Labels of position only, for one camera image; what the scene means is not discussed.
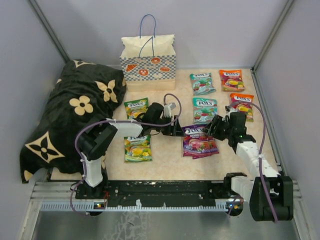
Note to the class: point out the aluminium frame rail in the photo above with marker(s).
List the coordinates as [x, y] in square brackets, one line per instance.
[60, 196]

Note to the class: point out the green candy bag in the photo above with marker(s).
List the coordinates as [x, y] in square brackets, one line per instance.
[137, 149]
[136, 107]

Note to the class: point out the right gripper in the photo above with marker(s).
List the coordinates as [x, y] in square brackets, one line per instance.
[212, 128]

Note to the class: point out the checkered paper bag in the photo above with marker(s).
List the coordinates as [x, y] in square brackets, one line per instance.
[149, 64]

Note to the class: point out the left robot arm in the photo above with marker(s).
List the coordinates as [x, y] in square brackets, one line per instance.
[93, 141]

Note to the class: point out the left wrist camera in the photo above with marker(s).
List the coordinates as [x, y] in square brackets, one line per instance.
[168, 109]

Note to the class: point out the orange candy bag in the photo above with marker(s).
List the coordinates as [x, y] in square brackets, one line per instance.
[231, 80]
[243, 103]

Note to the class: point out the blue bag string handle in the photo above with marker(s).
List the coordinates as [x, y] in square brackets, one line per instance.
[147, 28]

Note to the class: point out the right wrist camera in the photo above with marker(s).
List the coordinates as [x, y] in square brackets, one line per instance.
[229, 110]

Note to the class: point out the black floral pillow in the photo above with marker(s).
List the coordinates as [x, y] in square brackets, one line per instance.
[83, 91]

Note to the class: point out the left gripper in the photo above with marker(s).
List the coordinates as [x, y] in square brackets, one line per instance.
[175, 130]

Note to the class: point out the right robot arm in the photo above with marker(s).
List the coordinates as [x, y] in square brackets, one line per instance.
[270, 195]

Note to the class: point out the teal candy bag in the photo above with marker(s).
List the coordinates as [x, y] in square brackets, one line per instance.
[204, 110]
[202, 83]

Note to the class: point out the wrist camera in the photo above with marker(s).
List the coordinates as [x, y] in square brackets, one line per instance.
[229, 110]
[168, 109]

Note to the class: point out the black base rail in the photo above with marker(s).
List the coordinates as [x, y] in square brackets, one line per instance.
[159, 193]

